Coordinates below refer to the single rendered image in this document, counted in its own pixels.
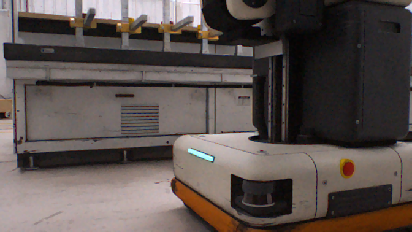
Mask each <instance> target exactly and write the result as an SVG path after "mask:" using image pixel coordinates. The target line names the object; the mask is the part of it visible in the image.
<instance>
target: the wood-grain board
mask: <svg viewBox="0 0 412 232"><path fill-rule="evenodd" d="M74 17H75V16H71V15H66V16H64V15H52V14H39V13H31V12H18V18H20V19H28V20H43V21H57V22H65V23H70V18H74ZM94 19H96V24H97V25H109V26H116V24H117V23H121V20H112V19H105V18H94ZM158 26H159V23H144V24H143V25H142V26H141V28H146V29H158ZM181 31H183V32H191V33H196V32H197V27H193V26H185V27H184V28H182V29H181Z"/></svg>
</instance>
